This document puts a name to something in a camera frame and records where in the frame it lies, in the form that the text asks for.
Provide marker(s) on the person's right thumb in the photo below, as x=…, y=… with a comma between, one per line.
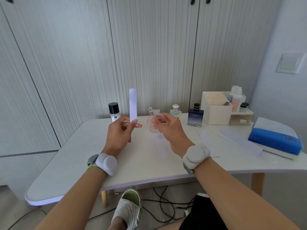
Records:
x=160, y=129

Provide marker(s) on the dark blue perfume bottle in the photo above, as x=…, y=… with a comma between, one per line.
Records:
x=195, y=117

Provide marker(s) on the white wall switch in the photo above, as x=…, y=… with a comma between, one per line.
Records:
x=289, y=62

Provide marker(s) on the black shorts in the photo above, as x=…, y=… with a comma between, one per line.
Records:
x=201, y=213

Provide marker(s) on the pale perfume bottle silver cap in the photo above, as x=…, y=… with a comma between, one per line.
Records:
x=175, y=111

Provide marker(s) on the person's right forearm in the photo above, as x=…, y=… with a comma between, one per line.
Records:
x=239, y=201

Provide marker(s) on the person's right hand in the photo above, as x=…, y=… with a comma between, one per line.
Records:
x=176, y=136

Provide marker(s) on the cream desk organizer with drawer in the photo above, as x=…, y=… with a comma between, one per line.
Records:
x=215, y=112

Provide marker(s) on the wide white paper strip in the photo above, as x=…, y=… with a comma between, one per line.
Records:
x=239, y=140

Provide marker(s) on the person's left hand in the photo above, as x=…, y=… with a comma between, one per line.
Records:
x=116, y=137

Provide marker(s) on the person's left thumb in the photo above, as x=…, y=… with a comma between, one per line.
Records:
x=134, y=125

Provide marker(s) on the white pad under tissue packet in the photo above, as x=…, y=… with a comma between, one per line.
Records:
x=278, y=153

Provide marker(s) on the round clear perfume bottle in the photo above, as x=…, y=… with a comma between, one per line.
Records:
x=152, y=120

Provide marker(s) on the white paper test strip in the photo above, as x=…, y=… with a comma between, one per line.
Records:
x=208, y=143
x=133, y=105

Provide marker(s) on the wooden table leg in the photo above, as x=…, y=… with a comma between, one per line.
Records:
x=257, y=184
x=104, y=198

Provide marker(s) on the white bottle with black cap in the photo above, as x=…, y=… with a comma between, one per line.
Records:
x=113, y=111

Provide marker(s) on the person's left forearm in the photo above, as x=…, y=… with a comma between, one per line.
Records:
x=72, y=203

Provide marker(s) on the pink cosmetic bottle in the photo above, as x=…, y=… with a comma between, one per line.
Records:
x=236, y=104

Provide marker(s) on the blue tissue packet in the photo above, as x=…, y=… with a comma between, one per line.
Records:
x=273, y=138

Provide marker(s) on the white and green slipper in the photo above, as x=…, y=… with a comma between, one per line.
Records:
x=127, y=208

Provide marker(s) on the person's leg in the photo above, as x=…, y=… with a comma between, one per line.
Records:
x=118, y=223

